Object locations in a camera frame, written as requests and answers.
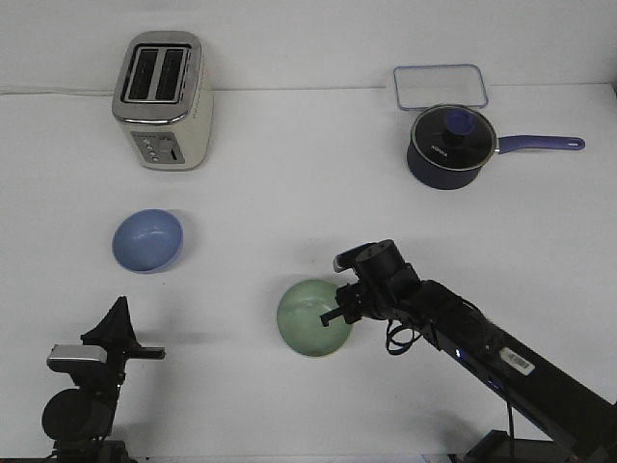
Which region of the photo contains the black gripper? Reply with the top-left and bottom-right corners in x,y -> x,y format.
320,239 -> 421,327
80,296 -> 166,386

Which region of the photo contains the green bowl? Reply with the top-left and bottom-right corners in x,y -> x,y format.
277,279 -> 352,357

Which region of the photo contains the blue bowl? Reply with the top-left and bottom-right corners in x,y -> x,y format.
112,209 -> 184,274

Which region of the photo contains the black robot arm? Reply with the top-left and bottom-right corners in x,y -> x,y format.
41,296 -> 166,462
320,239 -> 616,462

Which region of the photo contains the dark blue saucepan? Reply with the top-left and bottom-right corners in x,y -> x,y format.
407,135 -> 585,190

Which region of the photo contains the glass pot lid blue knob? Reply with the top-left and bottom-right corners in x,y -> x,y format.
411,105 -> 497,171

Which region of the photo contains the silver two-slot toaster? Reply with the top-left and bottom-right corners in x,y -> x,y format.
112,31 -> 214,171

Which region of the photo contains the clear container lid blue rim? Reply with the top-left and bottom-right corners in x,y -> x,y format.
392,64 -> 489,111

